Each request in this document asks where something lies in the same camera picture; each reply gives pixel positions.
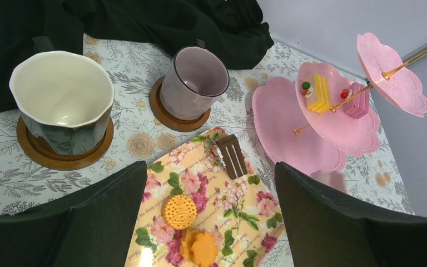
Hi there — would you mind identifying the pink wafer biscuit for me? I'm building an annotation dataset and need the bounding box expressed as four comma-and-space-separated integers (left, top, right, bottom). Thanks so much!
341, 82, 370, 120

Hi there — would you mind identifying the black cloth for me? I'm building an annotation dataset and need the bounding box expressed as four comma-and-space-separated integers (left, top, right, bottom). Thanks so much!
0, 0, 274, 112

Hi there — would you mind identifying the chocolate wafer biscuit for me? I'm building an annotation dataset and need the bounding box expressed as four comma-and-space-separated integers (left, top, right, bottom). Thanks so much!
216, 134, 248, 180

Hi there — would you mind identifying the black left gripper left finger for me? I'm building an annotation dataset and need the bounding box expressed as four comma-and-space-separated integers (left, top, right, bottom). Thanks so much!
0, 161, 147, 266

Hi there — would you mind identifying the brown round coaster right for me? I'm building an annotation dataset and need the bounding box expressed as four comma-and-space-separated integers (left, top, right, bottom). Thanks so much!
149, 76, 211, 132

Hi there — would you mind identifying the purple mug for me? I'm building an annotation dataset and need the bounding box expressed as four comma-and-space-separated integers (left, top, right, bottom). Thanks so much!
160, 39, 230, 121

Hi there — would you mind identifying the floral tablecloth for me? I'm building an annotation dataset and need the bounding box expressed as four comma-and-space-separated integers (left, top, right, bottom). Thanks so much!
0, 33, 415, 267

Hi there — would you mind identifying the brown round coaster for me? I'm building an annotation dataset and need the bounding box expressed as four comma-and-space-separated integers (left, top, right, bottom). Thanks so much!
149, 76, 211, 132
16, 116, 115, 171

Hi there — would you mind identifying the small orange cookie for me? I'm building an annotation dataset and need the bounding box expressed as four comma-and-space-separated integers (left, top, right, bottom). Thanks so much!
180, 229, 219, 267

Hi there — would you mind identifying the brown round coaster left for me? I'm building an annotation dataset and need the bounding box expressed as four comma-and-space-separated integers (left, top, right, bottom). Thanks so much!
16, 116, 115, 171

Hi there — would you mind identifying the round orange cookie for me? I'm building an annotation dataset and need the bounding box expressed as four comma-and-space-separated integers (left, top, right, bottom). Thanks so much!
162, 194, 197, 230

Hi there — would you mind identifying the white paper cup black base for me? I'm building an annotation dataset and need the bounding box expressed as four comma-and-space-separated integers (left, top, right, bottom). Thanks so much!
9, 36, 115, 156

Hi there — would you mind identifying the floral serving tray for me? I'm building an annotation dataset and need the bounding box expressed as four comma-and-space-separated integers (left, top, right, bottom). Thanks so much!
125, 127, 285, 266

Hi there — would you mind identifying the pink three-tier cake stand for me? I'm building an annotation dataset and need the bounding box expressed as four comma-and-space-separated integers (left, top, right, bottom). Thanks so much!
252, 32, 427, 174

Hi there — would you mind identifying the yellow wafer biscuit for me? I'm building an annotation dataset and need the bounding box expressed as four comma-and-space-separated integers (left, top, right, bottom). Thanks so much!
301, 73, 332, 114

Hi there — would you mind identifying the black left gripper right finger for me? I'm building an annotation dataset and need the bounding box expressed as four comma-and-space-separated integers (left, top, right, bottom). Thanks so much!
275, 162, 427, 266

